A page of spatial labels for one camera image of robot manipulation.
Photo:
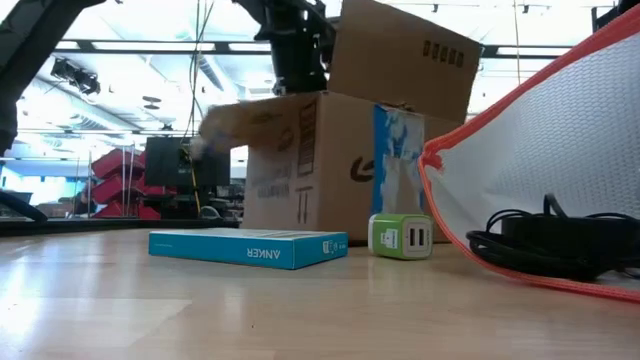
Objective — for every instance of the black frame post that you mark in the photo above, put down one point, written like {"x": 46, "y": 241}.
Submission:
{"x": 602, "y": 17}

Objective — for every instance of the black monitor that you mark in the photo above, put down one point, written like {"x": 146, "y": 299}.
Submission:
{"x": 170, "y": 162}

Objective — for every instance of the white mesh pouch orange trim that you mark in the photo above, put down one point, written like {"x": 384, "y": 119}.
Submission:
{"x": 550, "y": 125}

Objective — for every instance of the blue Anker box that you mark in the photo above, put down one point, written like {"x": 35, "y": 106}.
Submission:
{"x": 225, "y": 247}

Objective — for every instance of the person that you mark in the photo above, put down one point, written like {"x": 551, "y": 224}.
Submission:
{"x": 85, "y": 200}

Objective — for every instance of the green white USB charger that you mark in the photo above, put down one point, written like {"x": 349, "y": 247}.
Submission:
{"x": 395, "y": 237}

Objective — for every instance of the red storage bin rack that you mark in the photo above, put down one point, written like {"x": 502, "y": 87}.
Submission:
{"x": 112, "y": 165}

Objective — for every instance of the brown cardboard shipping box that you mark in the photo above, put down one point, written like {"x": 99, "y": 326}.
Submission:
{"x": 340, "y": 165}

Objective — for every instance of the black ceiling disc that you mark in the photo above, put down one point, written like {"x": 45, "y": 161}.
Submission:
{"x": 151, "y": 99}

